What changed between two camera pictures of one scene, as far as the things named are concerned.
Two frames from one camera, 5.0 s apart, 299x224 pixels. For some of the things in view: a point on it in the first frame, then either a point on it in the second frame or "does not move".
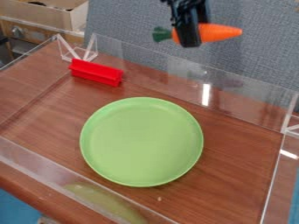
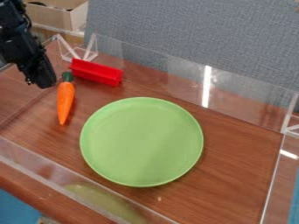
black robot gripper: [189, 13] -> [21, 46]
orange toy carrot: [210, 32] -> [66, 92]
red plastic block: [97, 73] does not move
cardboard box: [67, 14] does not move
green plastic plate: [142, 142] does not move
